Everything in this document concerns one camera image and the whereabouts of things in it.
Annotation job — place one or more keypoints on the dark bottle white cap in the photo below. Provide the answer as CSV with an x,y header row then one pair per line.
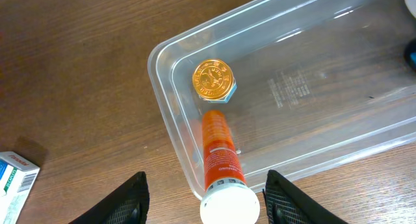
x,y
409,54

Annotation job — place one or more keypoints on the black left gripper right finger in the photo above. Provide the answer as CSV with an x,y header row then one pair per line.
x,y
287,204

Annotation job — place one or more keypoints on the white Panadol box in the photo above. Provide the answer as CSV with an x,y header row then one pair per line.
x,y
17,178

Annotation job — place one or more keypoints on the gold lid balm jar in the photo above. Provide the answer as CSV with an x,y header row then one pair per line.
x,y
213,81

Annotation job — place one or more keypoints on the orange tablet tube white cap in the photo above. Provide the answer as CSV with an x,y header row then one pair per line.
x,y
227,198

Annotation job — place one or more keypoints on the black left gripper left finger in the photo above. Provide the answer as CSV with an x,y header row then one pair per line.
x,y
128,204

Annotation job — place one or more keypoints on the clear plastic container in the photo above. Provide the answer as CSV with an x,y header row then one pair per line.
x,y
320,83

